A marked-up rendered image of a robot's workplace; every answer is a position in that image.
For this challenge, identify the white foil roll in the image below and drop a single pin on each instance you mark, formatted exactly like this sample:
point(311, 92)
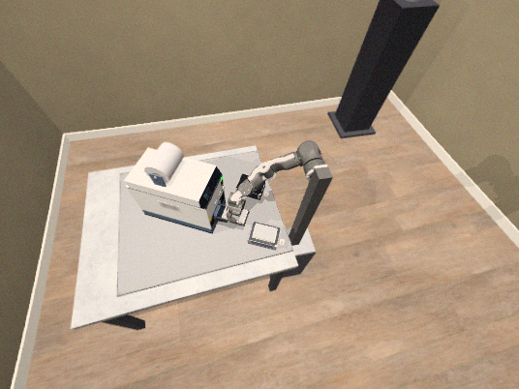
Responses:
point(165, 161)

